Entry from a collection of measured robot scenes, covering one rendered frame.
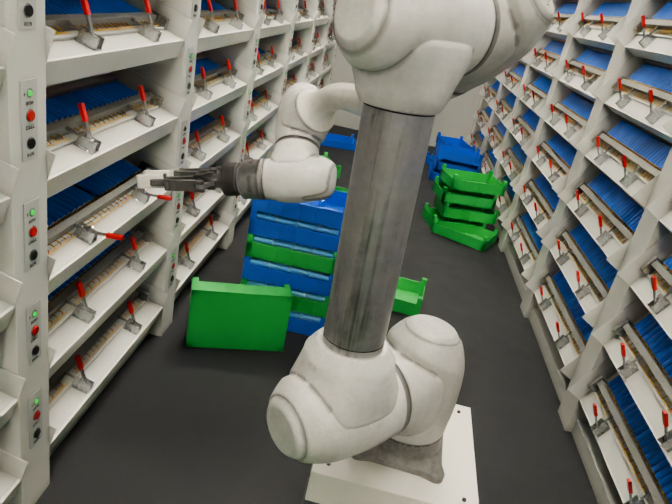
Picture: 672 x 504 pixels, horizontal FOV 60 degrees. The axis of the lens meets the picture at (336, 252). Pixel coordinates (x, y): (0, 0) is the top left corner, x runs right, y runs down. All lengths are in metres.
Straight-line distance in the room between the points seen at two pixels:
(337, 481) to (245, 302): 0.79
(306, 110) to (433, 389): 0.64
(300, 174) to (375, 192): 0.46
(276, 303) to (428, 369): 0.83
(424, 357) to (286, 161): 0.51
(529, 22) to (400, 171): 0.26
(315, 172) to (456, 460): 0.65
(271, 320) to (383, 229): 1.04
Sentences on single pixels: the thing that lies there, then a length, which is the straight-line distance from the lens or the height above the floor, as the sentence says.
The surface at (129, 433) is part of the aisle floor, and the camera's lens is 1.57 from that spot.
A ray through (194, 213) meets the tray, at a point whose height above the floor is 0.31.
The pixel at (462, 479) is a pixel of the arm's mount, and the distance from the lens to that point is 1.22.
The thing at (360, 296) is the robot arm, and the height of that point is 0.66.
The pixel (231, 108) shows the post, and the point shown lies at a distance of 2.32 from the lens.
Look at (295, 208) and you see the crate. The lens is 1.81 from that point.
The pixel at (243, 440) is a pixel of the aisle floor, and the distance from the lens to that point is 1.57.
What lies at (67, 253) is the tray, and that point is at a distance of 1.26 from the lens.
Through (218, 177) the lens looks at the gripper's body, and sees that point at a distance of 1.32.
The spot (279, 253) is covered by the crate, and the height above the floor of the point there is 0.27.
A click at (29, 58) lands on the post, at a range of 1.01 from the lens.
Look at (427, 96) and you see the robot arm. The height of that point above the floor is 0.96.
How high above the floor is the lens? 1.06
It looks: 24 degrees down
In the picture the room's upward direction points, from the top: 12 degrees clockwise
